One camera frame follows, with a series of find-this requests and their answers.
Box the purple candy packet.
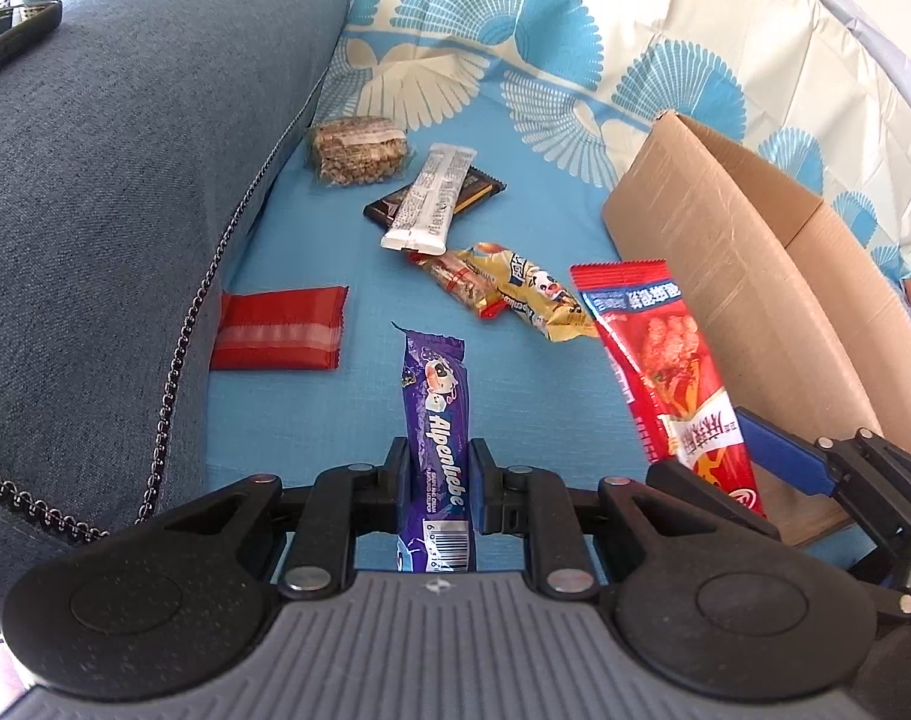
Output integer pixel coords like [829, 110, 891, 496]
[392, 320, 476, 576]

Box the blue fan print cloth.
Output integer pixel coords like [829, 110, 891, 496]
[204, 0, 911, 586]

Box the seed bar in clear wrapper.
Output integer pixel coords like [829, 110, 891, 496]
[309, 116, 416, 188]

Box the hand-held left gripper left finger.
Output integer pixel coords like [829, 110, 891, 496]
[135, 435, 413, 602]

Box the long red snack packet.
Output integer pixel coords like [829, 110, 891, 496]
[570, 259, 767, 520]

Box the clear packet with red ends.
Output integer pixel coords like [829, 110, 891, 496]
[408, 250, 503, 320]

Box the white snack bar wrapper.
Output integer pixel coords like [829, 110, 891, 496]
[380, 143, 476, 255]

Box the gold candy packet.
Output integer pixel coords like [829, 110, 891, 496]
[459, 241, 600, 344]

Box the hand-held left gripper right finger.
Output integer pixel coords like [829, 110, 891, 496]
[468, 435, 742, 602]

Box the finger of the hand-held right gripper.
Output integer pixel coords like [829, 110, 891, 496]
[735, 406, 911, 542]
[645, 459, 786, 542]

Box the red striped snack packet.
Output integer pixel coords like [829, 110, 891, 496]
[209, 286, 350, 373]

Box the cardboard box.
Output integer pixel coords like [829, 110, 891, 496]
[601, 111, 911, 548]

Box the dark chocolate bar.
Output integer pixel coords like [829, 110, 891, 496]
[363, 165, 506, 235]

